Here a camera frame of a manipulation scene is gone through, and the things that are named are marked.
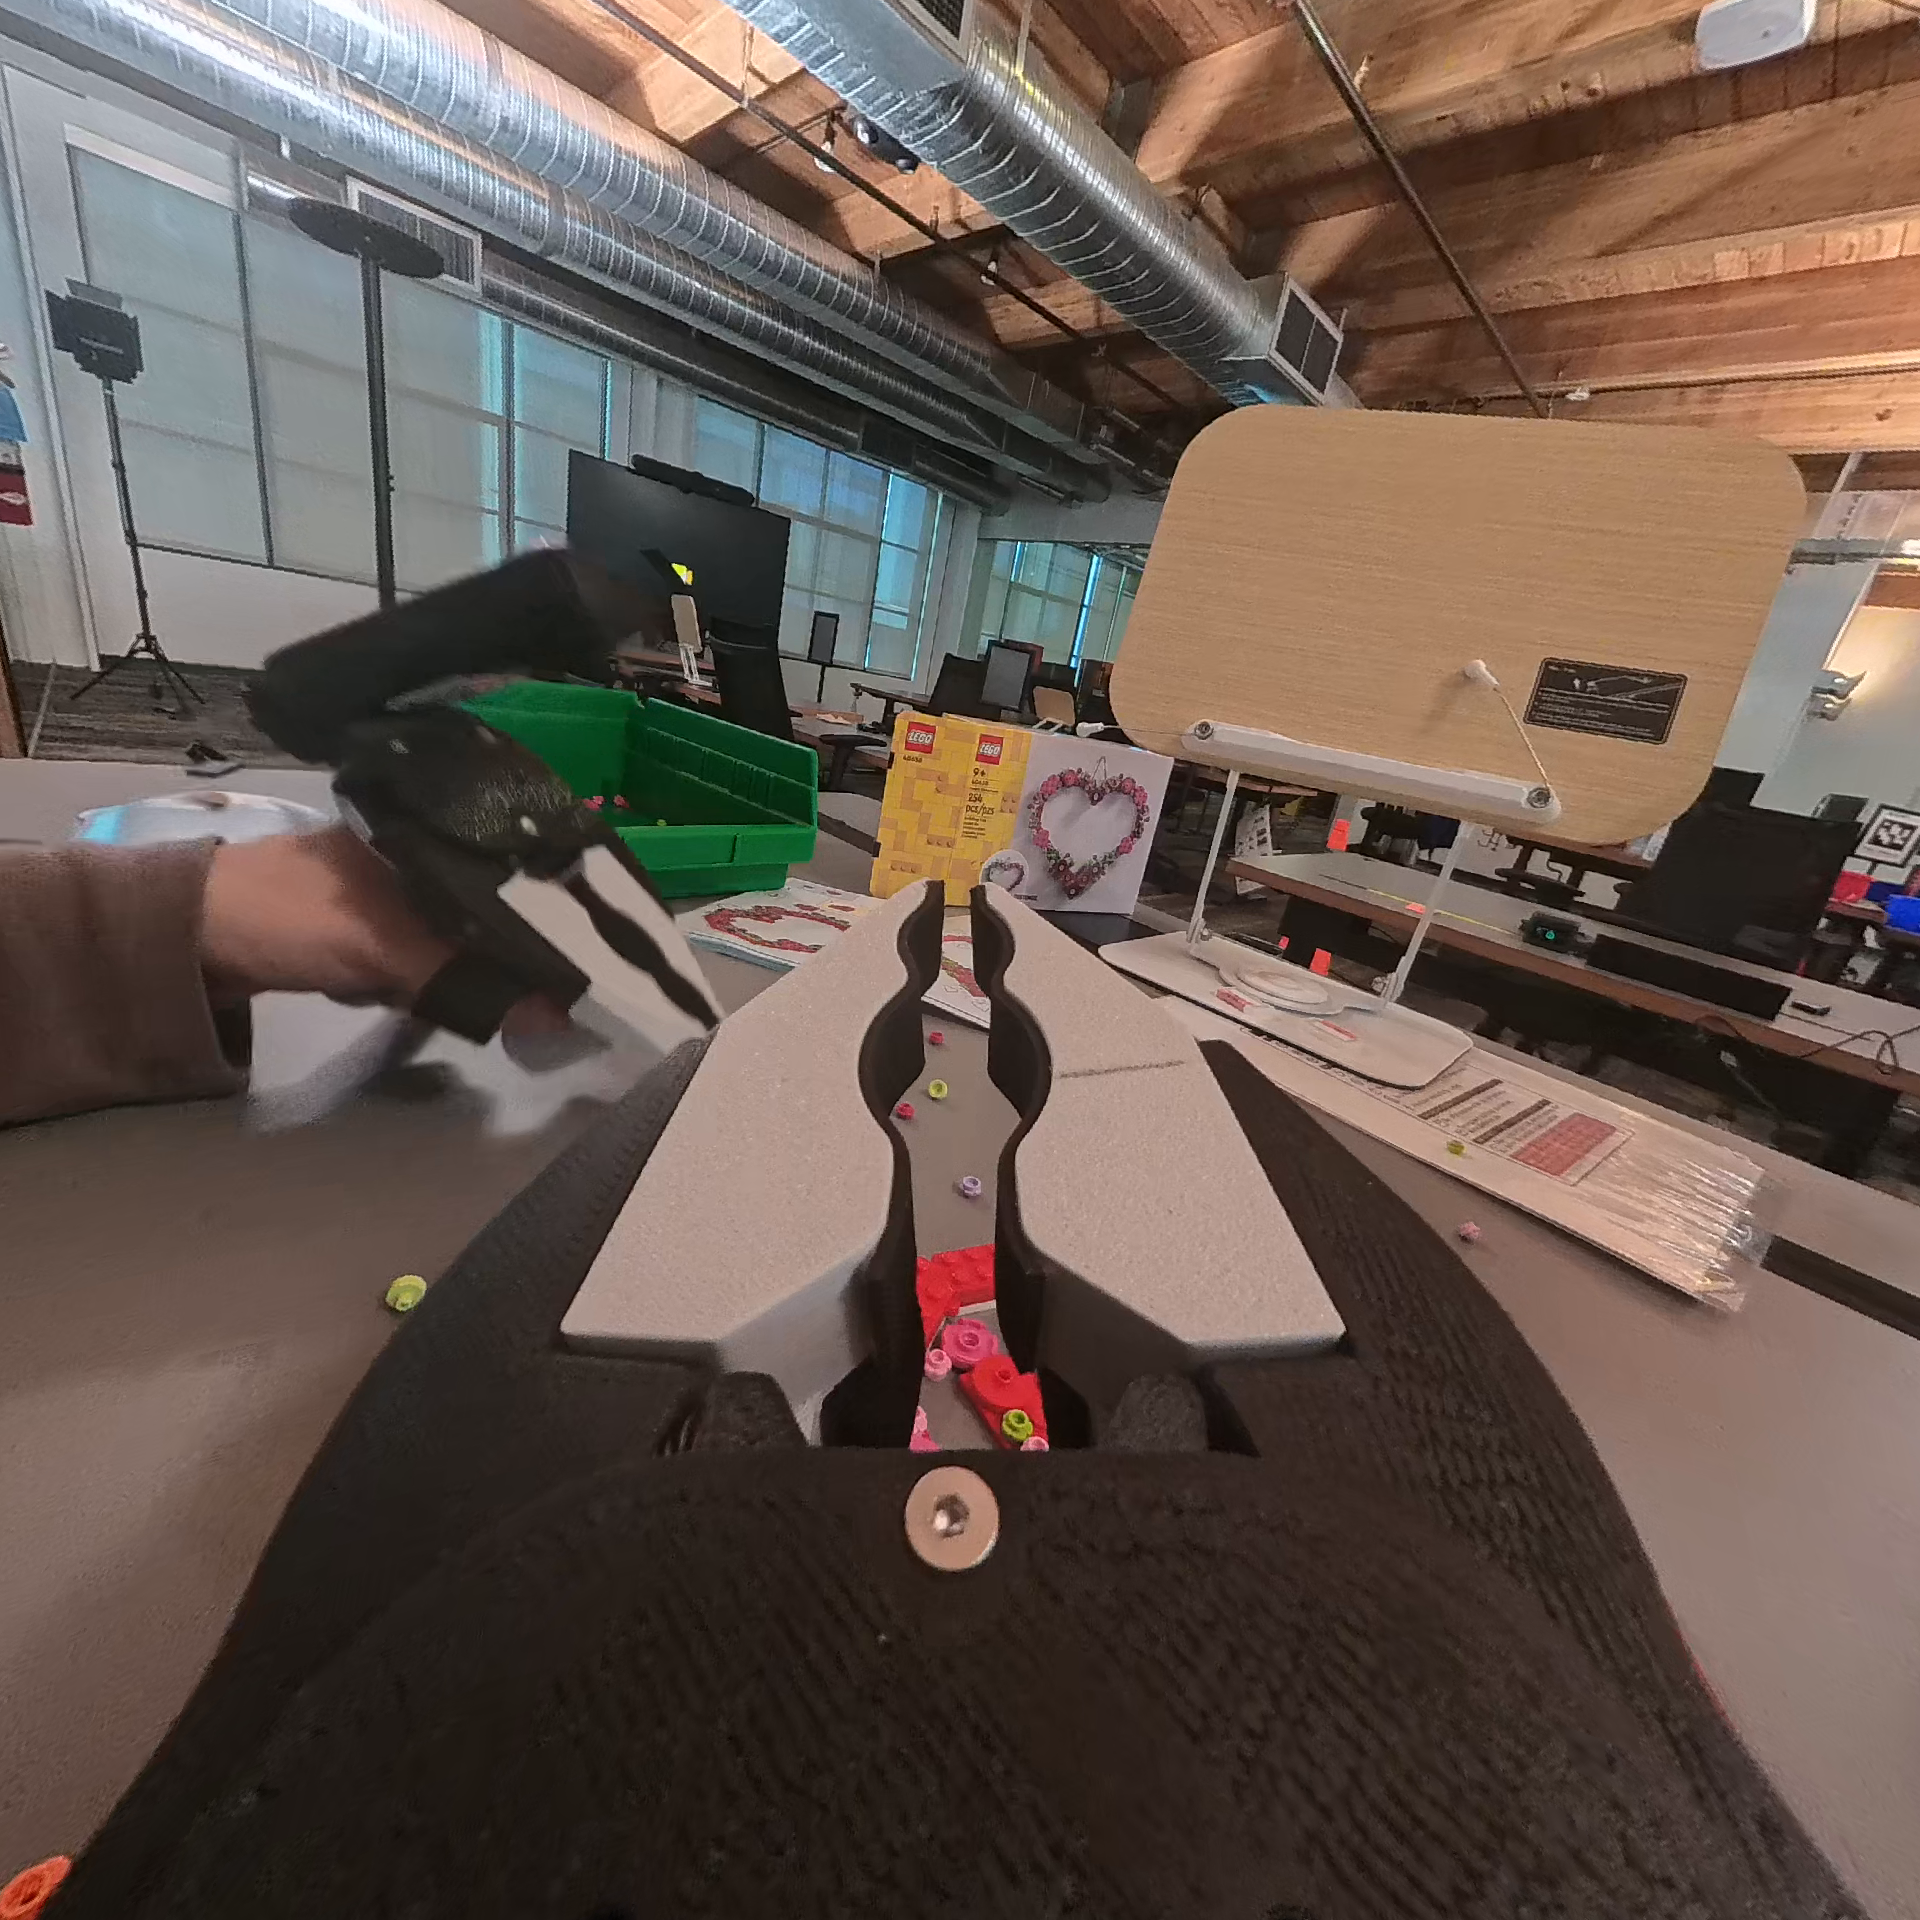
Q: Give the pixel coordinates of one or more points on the yellow lego box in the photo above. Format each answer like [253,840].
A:
[959,810]

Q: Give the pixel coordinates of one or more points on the light panel on tripod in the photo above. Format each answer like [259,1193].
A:
[96,337]

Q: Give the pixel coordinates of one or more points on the white ceiling device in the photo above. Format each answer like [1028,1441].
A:
[1751,30]

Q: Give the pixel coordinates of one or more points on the person's left hand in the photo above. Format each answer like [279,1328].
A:
[316,908]

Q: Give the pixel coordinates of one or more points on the green plastic bin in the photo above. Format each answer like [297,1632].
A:
[704,794]

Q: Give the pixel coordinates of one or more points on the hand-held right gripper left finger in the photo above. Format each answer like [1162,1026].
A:
[765,1186]

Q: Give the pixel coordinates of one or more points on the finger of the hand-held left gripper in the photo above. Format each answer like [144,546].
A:
[659,930]
[548,939]

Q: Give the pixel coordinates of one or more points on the silver ventilation duct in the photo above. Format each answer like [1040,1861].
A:
[1080,165]
[496,165]

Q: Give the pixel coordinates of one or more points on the lime lego flower piece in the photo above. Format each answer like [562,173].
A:
[406,1292]

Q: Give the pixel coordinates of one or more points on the wooden book stand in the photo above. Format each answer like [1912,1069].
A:
[1440,599]

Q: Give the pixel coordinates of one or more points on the black desk monitor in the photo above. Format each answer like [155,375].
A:
[1740,884]

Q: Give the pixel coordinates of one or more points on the black high-back chair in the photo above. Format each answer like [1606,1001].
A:
[750,675]

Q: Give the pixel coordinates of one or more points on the clear bag with paper sheet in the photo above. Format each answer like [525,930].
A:
[1559,1154]

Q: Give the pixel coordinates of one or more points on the lego instruction booklet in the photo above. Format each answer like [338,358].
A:
[795,930]

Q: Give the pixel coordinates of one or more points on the red lego plate assembly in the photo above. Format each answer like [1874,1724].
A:
[959,1320]

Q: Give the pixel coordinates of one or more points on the pile of lego flower pieces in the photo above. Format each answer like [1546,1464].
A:
[616,810]

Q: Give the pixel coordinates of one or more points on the silver plastic bag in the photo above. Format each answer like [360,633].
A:
[197,818]

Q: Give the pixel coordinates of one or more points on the long office desk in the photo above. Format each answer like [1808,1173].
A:
[1516,930]

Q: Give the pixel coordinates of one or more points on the black floor lamp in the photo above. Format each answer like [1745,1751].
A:
[373,375]

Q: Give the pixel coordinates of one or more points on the black keyboard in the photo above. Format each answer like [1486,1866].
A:
[1688,975]

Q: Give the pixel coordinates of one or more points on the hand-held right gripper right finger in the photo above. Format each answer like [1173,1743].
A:
[1154,1199]

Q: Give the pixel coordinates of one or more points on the large black monitor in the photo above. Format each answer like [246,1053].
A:
[674,525]

